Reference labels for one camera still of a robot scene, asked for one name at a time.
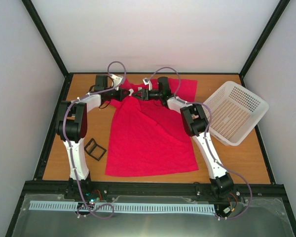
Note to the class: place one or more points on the red t-shirt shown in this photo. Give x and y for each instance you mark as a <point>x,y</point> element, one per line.
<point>147,139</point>

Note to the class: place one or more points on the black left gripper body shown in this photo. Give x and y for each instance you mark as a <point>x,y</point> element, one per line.
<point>113,97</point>

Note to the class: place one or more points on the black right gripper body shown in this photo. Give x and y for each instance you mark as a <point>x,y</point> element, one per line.
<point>149,97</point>

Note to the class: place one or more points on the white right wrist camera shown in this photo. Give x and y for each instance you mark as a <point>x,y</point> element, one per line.
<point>147,82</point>

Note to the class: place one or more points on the white perforated plastic basket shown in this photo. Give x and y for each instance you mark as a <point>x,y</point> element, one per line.
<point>235,113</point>

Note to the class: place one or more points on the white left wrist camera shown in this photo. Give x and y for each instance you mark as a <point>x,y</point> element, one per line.
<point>116,81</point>

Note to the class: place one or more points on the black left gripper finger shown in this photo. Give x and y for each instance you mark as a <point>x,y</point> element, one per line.
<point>124,92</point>
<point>121,97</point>

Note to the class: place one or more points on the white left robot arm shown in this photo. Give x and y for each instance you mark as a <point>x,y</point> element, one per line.
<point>72,125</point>

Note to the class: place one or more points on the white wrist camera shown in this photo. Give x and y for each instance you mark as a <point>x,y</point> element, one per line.
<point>116,81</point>
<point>147,82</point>

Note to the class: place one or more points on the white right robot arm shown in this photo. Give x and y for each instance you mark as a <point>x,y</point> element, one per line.
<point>196,118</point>

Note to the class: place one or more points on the light blue cable duct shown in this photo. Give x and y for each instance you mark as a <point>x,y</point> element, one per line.
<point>127,208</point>

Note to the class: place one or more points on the black aluminium frame rail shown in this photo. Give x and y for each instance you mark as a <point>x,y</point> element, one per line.
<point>109,190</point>

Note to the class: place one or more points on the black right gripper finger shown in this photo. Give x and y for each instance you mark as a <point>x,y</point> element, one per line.
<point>139,94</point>
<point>139,98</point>

